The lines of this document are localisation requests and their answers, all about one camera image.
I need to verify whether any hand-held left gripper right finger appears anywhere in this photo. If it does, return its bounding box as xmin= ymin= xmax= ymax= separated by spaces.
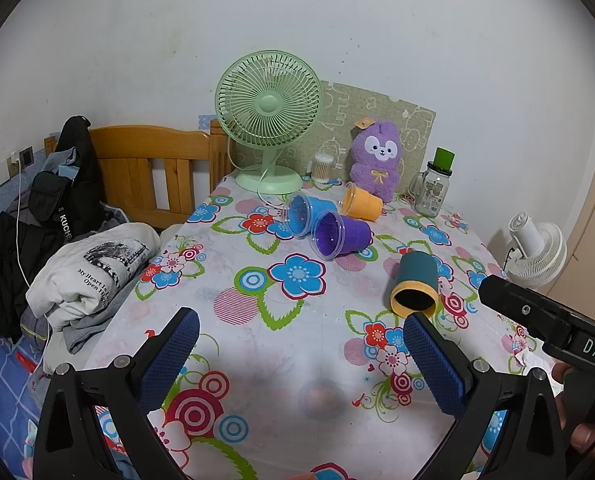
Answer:
xmin=402 ymin=312 xmax=569 ymax=480

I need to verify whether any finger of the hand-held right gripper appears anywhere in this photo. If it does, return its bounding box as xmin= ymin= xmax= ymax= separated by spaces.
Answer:
xmin=479 ymin=275 xmax=574 ymax=347

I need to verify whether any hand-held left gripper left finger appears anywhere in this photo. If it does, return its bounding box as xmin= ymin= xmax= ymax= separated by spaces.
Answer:
xmin=34 ymin=306 xmax=201 ymax=480

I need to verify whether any teal cup with yellow rim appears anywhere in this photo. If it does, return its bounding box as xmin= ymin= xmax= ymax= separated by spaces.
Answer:
xmin=389 ymin=251 xmax=441 ymax=319

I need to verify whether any purple plastic cup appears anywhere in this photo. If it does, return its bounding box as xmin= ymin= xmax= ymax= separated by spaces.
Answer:
xmin=310 ymin=211 xmax=373 ymax=261

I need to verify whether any orange plastic cup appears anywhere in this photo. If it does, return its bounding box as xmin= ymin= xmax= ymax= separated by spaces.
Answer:
xmin=341 ymin=182 xmax=384 ymax=221

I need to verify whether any blue plastic cup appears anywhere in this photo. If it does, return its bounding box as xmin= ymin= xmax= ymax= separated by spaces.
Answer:
xmin=286 ymin=192 xmax=341 ymax=238

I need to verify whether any person's right hand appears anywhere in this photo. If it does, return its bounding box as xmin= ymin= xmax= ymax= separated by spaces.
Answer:
xmin=550 ymin=362 xmax=595 ymax=456

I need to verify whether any white floor fan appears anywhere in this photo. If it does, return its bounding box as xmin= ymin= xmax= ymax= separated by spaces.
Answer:
xmin=505 ymin=212 xmax=568 ymax=289

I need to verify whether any grey clothing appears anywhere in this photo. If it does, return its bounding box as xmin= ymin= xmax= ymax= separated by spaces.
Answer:
xmin=20 ymin=280 xmax=143 ymax=356

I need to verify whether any white printed sweater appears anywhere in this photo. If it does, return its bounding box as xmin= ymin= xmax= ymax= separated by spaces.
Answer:
xmin=26 ymin=221 xmax=162 ymax=332

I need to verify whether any floral tablecloth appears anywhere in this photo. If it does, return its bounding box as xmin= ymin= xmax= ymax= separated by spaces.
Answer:
xmin=82 ymin=172 xmax=563 ymax=480

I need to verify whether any glass jar with green lid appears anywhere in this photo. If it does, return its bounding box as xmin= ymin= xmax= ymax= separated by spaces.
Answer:
xmin=408 ymin=147 xmax=455 ymax=218

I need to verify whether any blue checked bedsheet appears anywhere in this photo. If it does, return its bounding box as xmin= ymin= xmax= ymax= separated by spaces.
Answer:
xmin=0 ymin=332 xmax=128 ymax=480

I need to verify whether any black bag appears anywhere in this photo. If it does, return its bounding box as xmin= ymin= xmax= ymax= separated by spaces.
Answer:
xmin=28 ymin=116 xmax=105 ymax=241

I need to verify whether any purple plush toy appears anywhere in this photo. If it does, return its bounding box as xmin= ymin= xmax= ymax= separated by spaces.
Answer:
xmin=349 ymin=119 xmax=405 ymax=204

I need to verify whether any wooden headboard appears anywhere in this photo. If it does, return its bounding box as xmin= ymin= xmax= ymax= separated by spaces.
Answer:
xmin=44 ymin=120 xmax=236 ymax=231

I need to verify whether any denim jacket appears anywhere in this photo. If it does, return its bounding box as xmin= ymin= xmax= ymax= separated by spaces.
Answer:
xmin=44 ymin=147 xmax=83 ymax=182

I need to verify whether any cotton swab container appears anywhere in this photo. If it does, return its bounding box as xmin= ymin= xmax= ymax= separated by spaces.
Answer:
xmin=311 ymin=152 xmax=335 ymax=184

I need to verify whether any green foam puzzle mat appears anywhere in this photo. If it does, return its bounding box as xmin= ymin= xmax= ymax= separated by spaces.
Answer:
xmin=305 ymin=81 xmax=437 ymax=197

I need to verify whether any green desk fan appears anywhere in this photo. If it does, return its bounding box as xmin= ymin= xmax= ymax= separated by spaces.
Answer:
xmin=214 ymin=50 xmax=324 ymax=195

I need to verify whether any white fan cable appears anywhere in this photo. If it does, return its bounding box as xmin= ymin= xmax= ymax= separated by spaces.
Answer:
xmin=256 ymin=170 xmax=290 ymax=211

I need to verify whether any white charging cable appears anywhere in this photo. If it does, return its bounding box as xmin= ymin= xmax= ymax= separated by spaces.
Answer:
xmin=8 ymin=157 xmax=53 ymax=376

